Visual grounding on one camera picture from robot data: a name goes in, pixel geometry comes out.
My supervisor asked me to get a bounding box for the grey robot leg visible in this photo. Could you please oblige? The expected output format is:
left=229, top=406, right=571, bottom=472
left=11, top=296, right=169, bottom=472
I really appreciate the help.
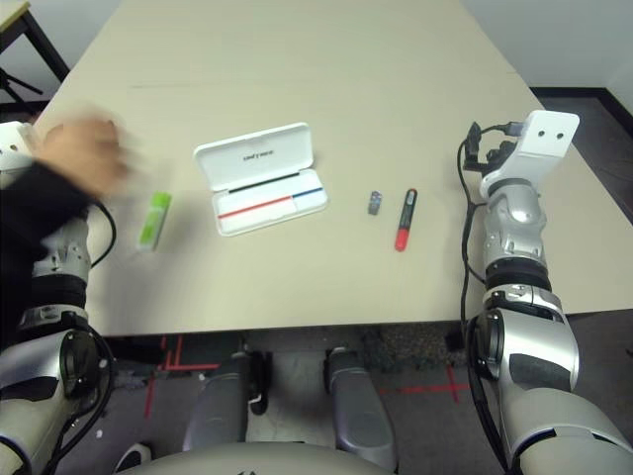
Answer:
left=182, top=345, right=273, bottom=454
left=323, top=345, right=400, bottom=471

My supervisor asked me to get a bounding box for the green and white correction tape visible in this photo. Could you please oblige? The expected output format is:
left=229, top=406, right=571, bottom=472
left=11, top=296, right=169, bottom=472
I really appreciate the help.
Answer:
left=136, top=191, right=173, bottom=252

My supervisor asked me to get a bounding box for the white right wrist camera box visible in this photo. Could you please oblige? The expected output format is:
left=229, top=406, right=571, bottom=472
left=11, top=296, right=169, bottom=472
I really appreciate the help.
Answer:
left=482, top=111, right=581, bottom=194

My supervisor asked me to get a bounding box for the white plastic pencil case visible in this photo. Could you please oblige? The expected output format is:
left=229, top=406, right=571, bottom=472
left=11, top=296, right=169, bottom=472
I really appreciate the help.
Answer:
left=192, top=122, right=330, bottom=238

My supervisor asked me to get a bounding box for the beige side table black frame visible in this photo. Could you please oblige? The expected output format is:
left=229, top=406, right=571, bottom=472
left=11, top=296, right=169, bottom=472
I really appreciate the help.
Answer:
left=0, top=0, right=70, bottom=85

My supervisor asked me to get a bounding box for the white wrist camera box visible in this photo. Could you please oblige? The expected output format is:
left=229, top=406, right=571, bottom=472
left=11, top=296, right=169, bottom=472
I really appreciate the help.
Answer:
left=0, top=122, right=34, bottom=172
left=482, top=111, right=581, bottom=194

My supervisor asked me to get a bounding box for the grey robot torso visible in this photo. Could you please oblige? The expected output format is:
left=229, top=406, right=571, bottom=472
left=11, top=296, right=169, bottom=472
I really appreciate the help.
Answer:
left=116, top=441, right=397, bottom=475

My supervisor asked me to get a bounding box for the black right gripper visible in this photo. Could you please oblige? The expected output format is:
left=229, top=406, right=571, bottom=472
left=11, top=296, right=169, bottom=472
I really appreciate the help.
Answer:
left=478, top=141, right=516, bottom=172

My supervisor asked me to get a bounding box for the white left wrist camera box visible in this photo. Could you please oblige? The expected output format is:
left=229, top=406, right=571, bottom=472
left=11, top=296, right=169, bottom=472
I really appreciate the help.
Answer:
left=0, top=122, right=34, bottom=172

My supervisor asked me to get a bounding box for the person's bare hand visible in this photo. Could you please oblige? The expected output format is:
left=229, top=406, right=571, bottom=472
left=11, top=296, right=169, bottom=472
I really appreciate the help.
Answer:
left=42, top=118, right=137, bottom=197

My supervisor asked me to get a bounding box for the grey robot left leg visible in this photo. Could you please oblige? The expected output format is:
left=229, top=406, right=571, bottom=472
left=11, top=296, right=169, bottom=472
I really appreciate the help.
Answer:
left=182, top=345, right=273, bottom=454

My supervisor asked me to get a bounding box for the black tripod stand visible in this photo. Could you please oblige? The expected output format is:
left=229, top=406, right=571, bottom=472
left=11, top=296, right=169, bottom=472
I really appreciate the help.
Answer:
left=0, top=66, right=44, bottom=118

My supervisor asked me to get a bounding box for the grey robot right leg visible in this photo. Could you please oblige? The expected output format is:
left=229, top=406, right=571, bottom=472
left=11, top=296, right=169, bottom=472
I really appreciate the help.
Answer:
left=323, top=345, right=400, bottom=471

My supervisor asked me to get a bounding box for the black marker with red cap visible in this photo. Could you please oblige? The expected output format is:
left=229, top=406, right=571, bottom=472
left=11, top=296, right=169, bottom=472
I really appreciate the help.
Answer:
left=394, top=188, right=418, bottom=252

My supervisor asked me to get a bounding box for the person's forearm in black sleeve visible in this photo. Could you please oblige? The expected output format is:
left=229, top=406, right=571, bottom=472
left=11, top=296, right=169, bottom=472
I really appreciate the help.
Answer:
left=0, top=160, right=95, bottom=278

